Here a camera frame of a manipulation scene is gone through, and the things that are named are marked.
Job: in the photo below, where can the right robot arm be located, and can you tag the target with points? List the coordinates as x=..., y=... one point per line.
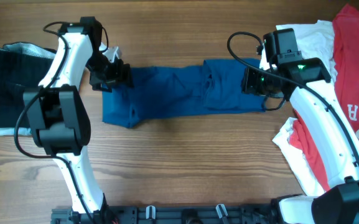
x=306, y=84

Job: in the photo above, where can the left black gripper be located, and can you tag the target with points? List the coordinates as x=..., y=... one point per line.
x=120, y=74

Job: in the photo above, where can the black folded shorts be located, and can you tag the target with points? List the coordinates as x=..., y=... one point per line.
x=8, y=87

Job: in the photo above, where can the white shirt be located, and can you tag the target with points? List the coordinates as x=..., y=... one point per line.
x=306, y=40

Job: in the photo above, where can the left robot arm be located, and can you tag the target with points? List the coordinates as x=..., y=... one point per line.
x=58, y=119

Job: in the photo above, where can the light grey folded garment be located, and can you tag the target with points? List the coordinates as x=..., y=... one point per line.
x=26, y=49

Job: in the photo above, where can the blue polo shirt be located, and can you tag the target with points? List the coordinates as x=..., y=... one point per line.
x=165, y=92

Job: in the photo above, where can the red printed t-shirt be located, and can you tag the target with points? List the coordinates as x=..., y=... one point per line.
x=346, y=57

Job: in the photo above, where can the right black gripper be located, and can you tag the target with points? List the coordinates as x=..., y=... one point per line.
x=248, y=83

